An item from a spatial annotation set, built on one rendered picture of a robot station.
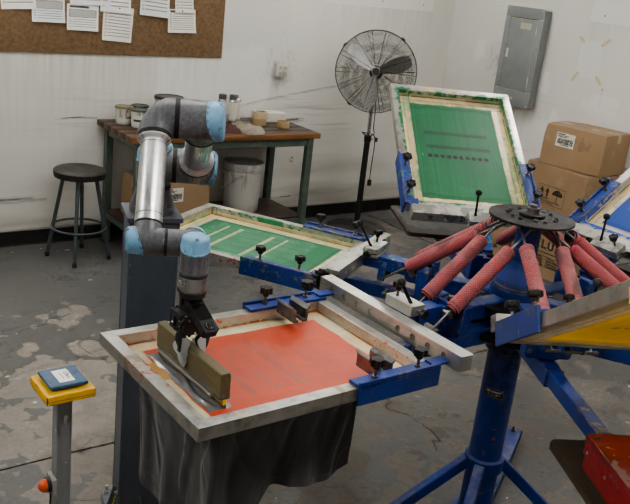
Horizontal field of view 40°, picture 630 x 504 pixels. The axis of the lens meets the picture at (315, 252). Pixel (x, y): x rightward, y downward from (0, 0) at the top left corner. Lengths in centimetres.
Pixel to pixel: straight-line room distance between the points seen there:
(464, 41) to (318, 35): 147
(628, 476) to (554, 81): 545
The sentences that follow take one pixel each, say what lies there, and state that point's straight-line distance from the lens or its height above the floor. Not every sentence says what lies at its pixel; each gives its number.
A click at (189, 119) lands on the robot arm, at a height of 160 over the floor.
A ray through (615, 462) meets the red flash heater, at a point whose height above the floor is 110.
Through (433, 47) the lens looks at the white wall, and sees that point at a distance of 786.
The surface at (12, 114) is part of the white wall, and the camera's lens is 600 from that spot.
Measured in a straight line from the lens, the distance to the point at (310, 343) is 263.
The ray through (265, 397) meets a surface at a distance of 230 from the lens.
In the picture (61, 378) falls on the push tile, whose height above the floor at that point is 97.
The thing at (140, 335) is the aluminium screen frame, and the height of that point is 98.
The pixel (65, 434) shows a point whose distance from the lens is 240.
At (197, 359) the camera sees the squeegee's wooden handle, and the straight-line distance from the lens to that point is 228.
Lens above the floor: 205
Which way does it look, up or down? 18 degrees down
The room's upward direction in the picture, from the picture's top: 7 degrees clockwise
